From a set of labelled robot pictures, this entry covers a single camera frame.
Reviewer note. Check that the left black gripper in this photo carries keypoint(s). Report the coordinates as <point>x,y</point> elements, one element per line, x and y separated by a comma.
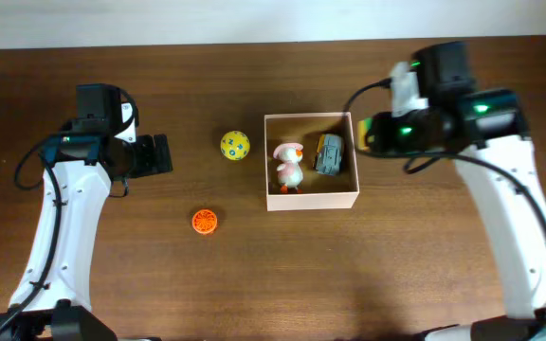
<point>149,146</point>

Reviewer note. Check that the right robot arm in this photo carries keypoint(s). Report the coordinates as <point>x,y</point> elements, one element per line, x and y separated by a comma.
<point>438,113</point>

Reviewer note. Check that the white duck toy pink hat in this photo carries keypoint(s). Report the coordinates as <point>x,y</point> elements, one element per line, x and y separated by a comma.
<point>289,172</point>

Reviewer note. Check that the yellow ball with blue letters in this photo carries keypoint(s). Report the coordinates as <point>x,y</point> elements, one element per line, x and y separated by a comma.
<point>235,145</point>

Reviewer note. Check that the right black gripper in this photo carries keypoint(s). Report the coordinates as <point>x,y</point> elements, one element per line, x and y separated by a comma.
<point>387,137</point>

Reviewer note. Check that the orange ribbed round toy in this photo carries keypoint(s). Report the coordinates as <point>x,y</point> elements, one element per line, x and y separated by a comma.
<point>204,221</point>

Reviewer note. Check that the white cardboard box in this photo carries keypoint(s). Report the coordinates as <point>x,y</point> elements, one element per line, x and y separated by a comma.
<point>317,191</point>

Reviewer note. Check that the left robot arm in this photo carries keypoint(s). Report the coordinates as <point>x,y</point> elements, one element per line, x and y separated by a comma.
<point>81,163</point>

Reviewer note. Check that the multicoloured puzzle cube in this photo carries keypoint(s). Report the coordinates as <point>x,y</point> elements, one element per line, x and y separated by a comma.
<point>364,136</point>

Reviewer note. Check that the grey and yellow toy truck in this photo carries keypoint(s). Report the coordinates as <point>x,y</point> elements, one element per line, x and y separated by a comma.
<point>330,149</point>

